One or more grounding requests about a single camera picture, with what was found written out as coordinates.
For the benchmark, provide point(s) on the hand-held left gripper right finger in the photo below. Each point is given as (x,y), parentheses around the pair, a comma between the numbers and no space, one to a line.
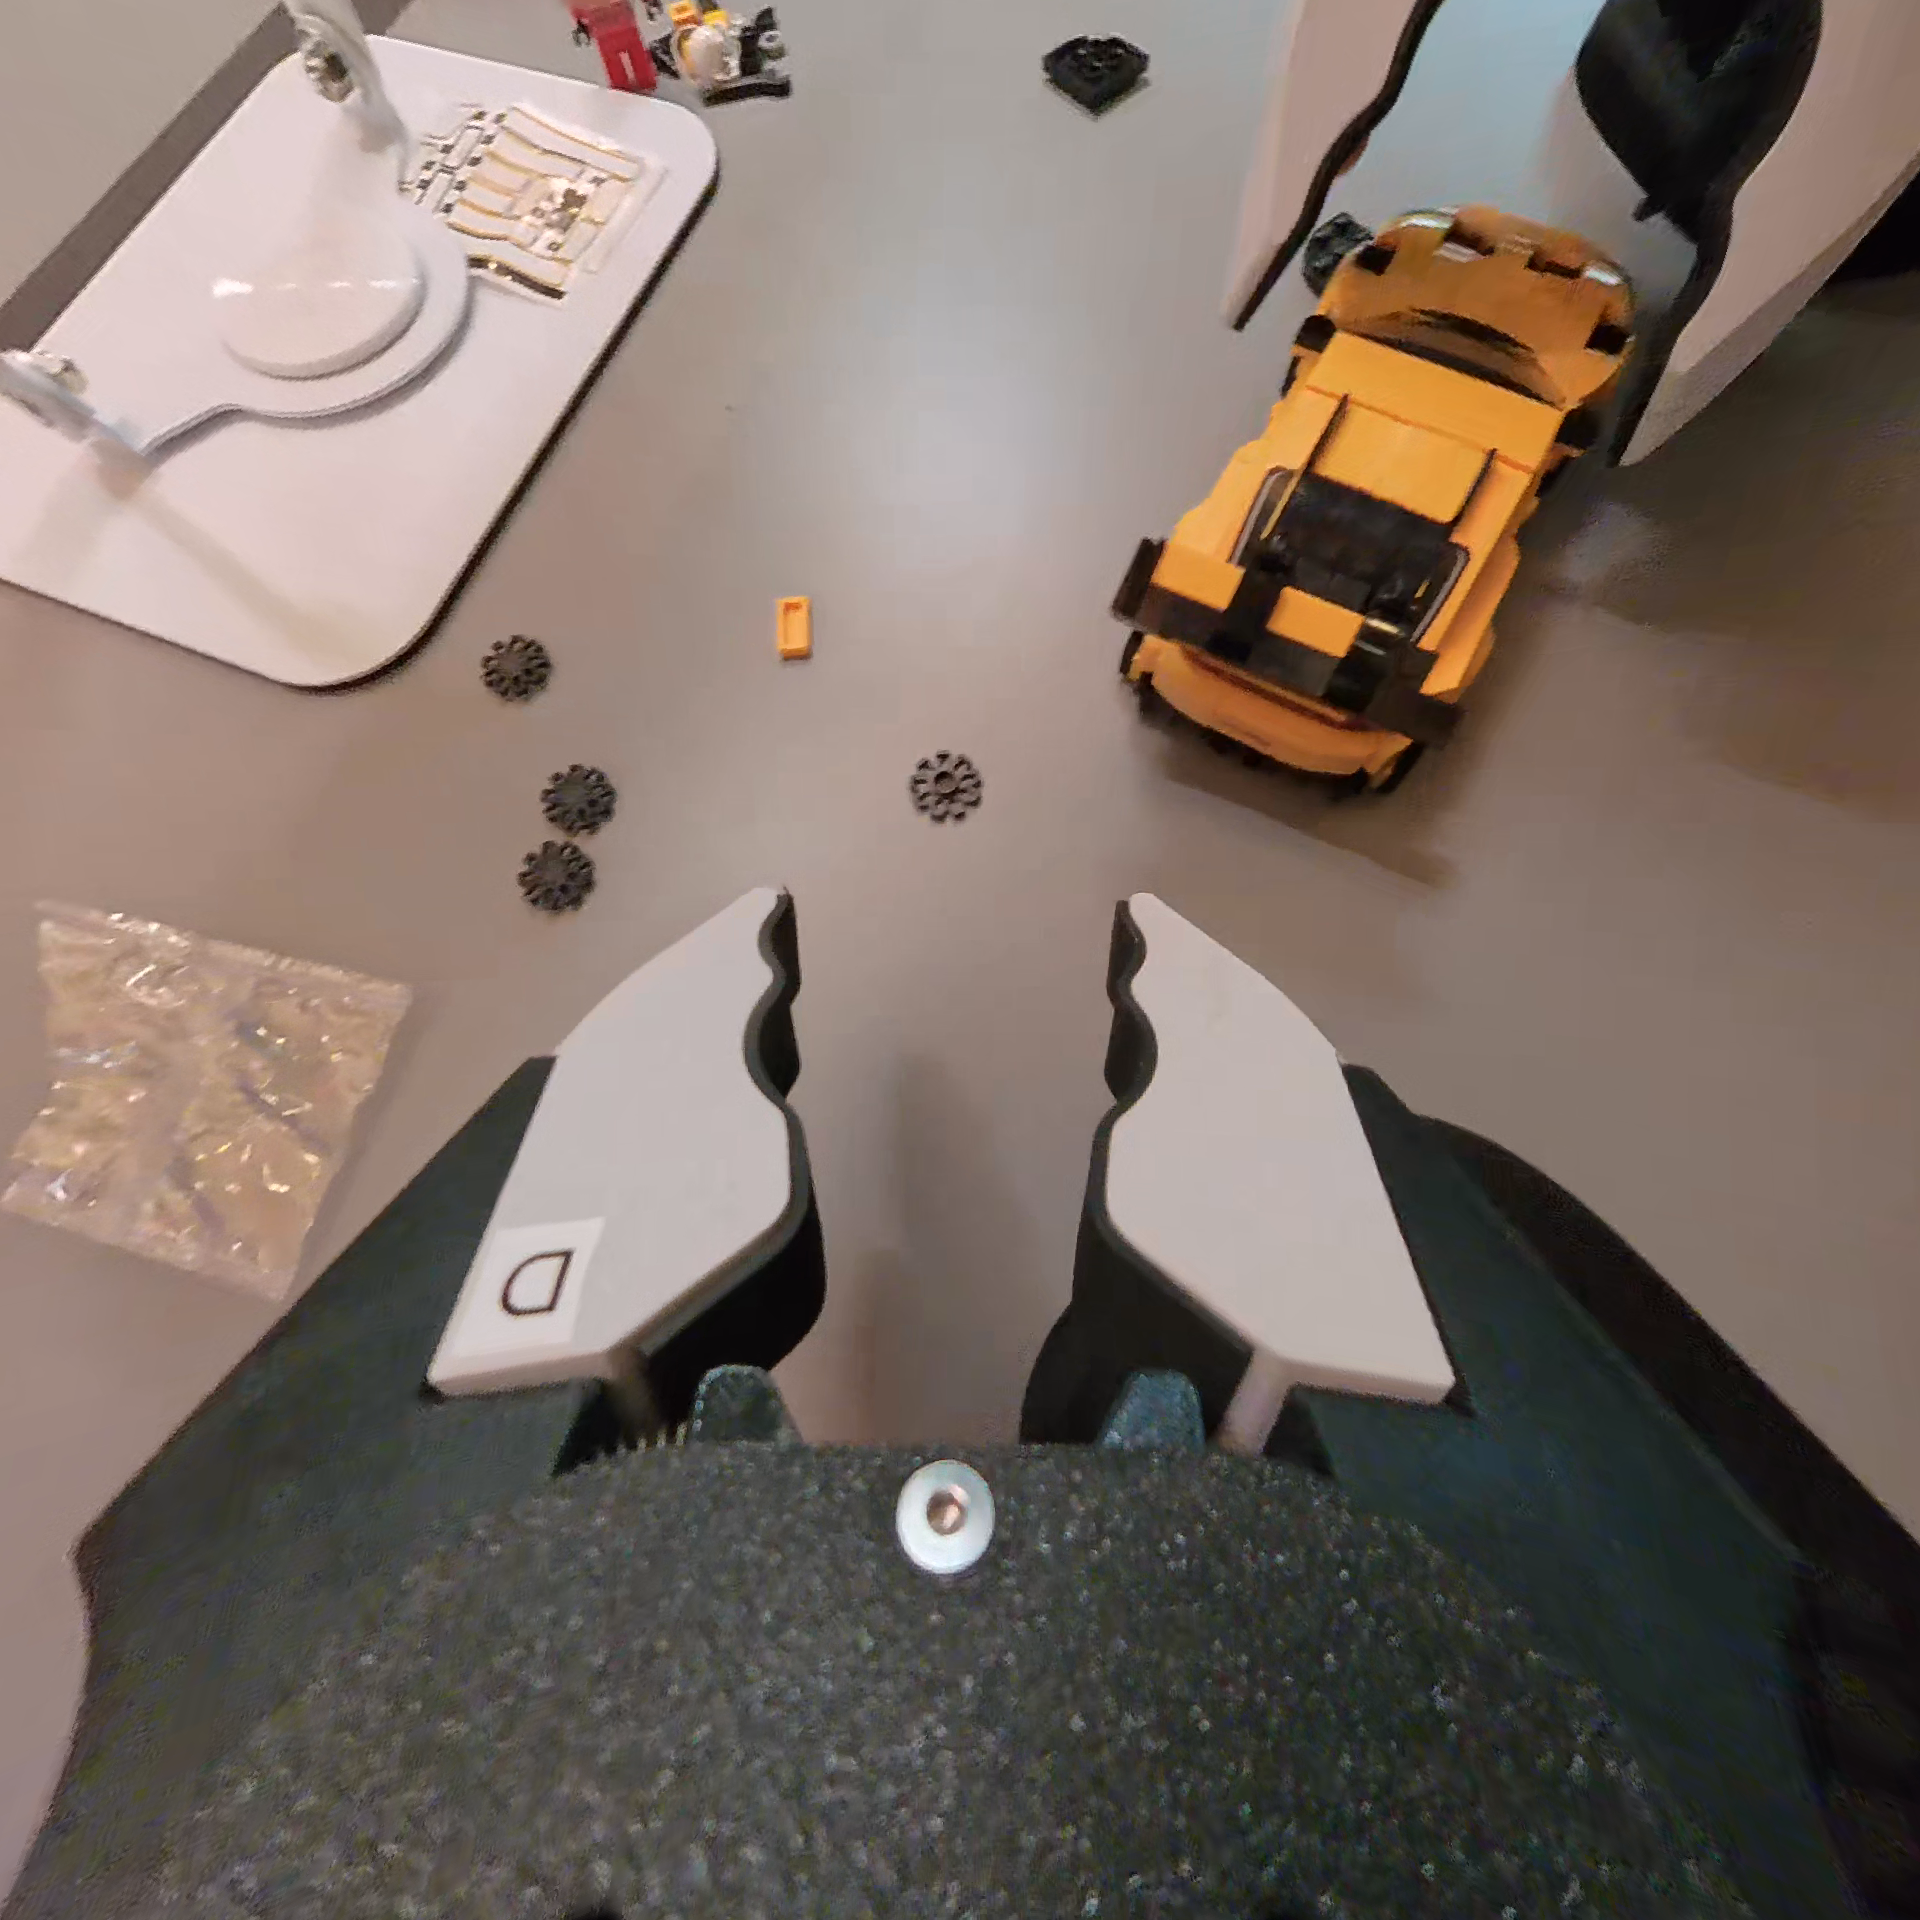
(1261,1201)

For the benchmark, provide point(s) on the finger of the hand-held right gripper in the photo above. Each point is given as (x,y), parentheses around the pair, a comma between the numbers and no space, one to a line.
(1320,106)
(1830,182)

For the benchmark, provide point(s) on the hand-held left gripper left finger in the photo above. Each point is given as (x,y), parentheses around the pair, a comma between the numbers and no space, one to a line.
(646,1155)

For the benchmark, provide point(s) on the orange lego car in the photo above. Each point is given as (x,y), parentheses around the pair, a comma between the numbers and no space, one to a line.
(1382,495)

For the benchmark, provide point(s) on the lego sticker sheet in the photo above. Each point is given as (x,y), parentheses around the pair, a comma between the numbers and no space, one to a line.
(541,194)

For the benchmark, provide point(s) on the black quarter-round lego plate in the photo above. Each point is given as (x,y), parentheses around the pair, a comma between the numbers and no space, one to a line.
(1097,72)

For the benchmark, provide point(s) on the small orange lego tile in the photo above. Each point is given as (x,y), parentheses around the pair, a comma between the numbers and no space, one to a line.
(792,626)

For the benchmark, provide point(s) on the pile of small lego parts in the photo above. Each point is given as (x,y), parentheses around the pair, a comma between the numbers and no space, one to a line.
(728,44)

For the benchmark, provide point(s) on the red lego piece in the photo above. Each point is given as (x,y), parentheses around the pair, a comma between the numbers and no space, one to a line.
(616,36)

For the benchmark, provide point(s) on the clear plastic bag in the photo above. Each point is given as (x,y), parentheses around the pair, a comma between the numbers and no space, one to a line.
(196,1095)

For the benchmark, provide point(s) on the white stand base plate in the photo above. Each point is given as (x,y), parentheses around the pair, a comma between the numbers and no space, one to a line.
(301,495)

